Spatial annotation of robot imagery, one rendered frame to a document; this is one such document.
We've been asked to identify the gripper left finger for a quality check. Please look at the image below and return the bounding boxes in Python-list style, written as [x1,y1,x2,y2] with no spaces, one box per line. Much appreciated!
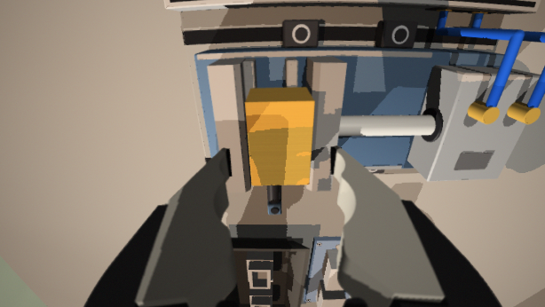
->
[83,148,237,307]

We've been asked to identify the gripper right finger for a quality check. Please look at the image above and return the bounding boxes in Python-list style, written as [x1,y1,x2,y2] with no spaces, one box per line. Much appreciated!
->
[330,146,502,307]

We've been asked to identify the yellow rectangular block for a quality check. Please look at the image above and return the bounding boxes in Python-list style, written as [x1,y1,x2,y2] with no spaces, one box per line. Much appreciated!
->
[245,87,315,185]

